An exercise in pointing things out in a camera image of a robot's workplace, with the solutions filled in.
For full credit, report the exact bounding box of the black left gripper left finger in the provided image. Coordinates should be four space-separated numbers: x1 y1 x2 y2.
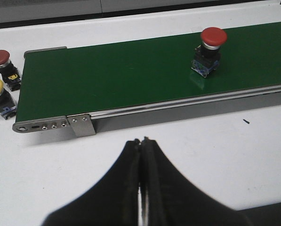
43 139 140 226

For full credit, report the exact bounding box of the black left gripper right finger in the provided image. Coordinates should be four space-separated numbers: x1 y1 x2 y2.
141 137 252 226

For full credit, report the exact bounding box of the red mushroom push button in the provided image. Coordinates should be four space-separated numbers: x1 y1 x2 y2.
0 49 21 91
191 27 227 78

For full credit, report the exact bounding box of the green conveyor belt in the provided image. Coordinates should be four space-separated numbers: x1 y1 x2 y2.
16 22 281 123

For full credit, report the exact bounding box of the yellow mushroom push button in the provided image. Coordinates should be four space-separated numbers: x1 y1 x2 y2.
0 80 17 120

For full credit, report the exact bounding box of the metal conveyor support bracket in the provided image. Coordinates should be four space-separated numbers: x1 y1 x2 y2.
67 114 96 137

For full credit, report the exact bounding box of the aluminium conveyor frame rail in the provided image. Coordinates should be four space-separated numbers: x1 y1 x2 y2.
12 84 281 133

